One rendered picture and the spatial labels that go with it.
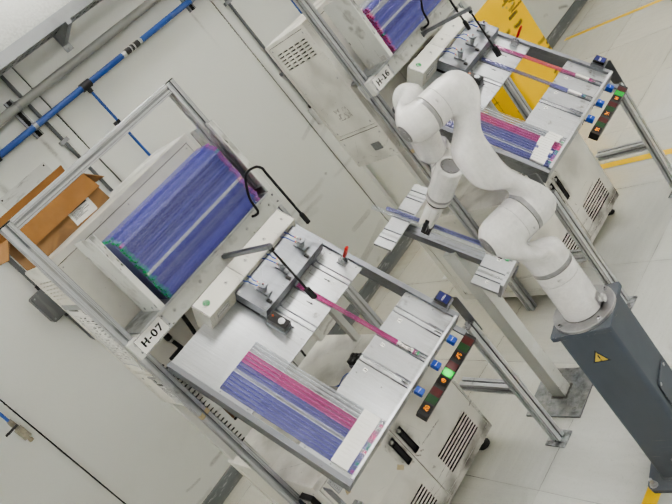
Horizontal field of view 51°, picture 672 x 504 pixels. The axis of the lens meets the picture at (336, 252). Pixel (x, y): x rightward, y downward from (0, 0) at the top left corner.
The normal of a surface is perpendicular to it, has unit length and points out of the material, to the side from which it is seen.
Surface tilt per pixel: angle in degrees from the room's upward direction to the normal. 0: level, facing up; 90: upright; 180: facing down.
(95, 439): 90
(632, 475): 0
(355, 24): 90
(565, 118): 44
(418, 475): 90
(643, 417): 90
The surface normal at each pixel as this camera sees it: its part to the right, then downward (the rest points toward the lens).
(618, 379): -0.40, 0.65
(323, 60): -0.55, 0.70
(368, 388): 0.00, -0.56
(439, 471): 0.57, -0.10
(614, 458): -0.61, -0.72
